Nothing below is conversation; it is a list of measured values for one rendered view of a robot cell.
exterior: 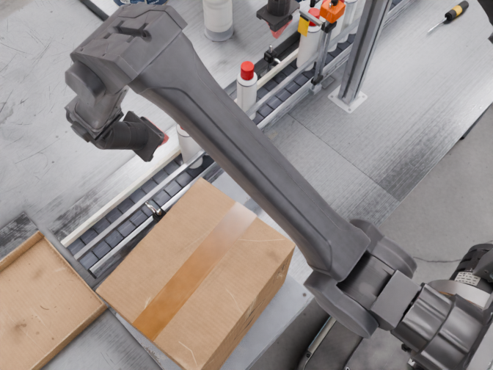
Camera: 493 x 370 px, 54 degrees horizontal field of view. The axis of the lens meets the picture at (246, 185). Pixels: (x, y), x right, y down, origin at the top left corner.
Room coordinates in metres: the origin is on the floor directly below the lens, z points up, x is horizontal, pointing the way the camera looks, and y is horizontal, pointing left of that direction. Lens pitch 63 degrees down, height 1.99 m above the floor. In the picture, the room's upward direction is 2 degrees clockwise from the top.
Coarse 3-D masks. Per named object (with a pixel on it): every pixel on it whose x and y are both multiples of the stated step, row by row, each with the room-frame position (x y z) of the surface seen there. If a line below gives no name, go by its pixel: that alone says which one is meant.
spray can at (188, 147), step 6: (180, 132) 0.61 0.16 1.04; (180, 138) 0.61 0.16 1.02; (186, 138) 0.60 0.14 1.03; (180, 144) 0.61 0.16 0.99; (186, 144) 0.60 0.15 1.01; (192, 144) 0.60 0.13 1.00; (186, 150) 0.60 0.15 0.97; (192, 150) 0.60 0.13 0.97; (198, 150) 0.61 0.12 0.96; (186, 156) 0.60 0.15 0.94; (198, 162) 0.61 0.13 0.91; (192, 168) 0.60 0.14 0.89
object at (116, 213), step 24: (336, 48) 1.03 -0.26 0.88; (288, 72) 0.94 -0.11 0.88; (312, 72) 0.94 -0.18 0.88; (288, 96) 0.85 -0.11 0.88; (168, 168) 0.60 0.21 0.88; (144, 192) 0.53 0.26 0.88; (168, 192) 0.53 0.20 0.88; (120, 216) 0.46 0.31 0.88; (144, 216) 0.47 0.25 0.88; (120, 240) 0.40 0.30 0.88
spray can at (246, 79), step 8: (248, 64) 0.78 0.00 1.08; (240, 72) 0.79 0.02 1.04; (248, 72) 0.76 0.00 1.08; (240, 80) 0.77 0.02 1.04; (248, 80) 0.76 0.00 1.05; (256, 80) 0.77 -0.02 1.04; (240, 88) 0.76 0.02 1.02; (248, 88) 0.75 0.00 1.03; (256, 88) 0.77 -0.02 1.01; (240, 96) 0.76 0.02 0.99; (248, 96) 0.75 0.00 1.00; (240, 104) 0.76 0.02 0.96; (248, 104) 0.75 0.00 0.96
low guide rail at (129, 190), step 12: (288, 60) 0.95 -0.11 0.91; (276, 72) 0.91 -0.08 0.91; (168, 156) 0.62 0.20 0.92; (156, 168) 0.58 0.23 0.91; (144, 180) 0.55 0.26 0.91; (132, 192) 0.52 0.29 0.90; (108, 204) 0.48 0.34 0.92; (96, 216) 0.45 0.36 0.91; (84, 228) 0.42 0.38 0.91; (72, 240) 0.39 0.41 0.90
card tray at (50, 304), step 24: (0, 264) 0.34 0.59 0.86; (24, 264) 0.35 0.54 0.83; (48, 264) 0.35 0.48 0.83; (0, 288) 0.29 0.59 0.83; (24, 288) 0.29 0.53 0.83; (48, 288) 0.29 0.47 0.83; (72, 288) 0.29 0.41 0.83; (0, 312) 0.23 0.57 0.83; (24, 312) 0.23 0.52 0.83; (48, 312) 0.23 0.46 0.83; (72, 312) 0.23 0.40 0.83; (96, 312) 0.23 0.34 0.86; (0, 336) 0.17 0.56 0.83; (24, 336) 0.18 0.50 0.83; (48, 336) 0.18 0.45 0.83; (72, 336) 0.18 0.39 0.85; (0, 360) 0.12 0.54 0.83; (24, 360) 0.12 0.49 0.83; (48, 360) 0.12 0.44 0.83
